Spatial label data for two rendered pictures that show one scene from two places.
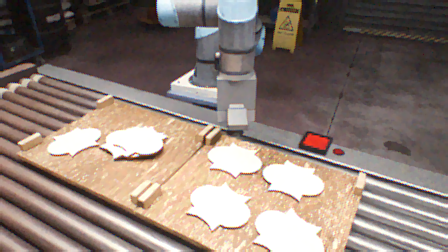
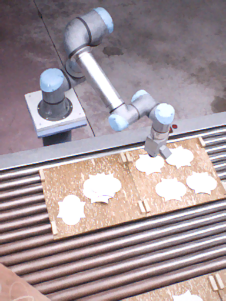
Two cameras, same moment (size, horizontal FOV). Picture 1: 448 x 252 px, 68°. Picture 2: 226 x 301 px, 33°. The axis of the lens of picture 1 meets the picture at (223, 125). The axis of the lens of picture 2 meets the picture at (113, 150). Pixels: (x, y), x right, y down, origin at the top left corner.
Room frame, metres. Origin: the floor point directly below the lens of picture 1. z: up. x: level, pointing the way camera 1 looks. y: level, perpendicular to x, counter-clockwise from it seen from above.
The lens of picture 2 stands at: (0.22, 0.90, 2.48)
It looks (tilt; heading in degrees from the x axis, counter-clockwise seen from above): 55 degrees down; 307
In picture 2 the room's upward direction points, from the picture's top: 8 degrees clockwise
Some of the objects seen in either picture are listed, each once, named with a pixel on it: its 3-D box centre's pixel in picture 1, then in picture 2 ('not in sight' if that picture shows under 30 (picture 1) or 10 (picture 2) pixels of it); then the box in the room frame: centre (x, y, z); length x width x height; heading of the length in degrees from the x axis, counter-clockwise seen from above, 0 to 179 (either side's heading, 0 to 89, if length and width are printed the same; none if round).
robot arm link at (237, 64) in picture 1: (235, 58); (159, 130); (0.68, -0.02, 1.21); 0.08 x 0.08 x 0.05
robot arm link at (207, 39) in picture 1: (212, 39); (53, 84); (1.29, 0.04, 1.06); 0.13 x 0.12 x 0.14; 85
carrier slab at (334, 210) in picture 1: (256, 196); (174, 174); (0.56, -0.07, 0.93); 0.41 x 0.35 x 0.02; 60
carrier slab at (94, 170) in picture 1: (121, 144); (90, 193); (0.77, 0.29, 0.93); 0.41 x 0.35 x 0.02; 61
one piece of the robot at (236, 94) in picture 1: (235, 96); (160, 143); (0.66, -0.02, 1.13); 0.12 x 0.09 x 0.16; 2
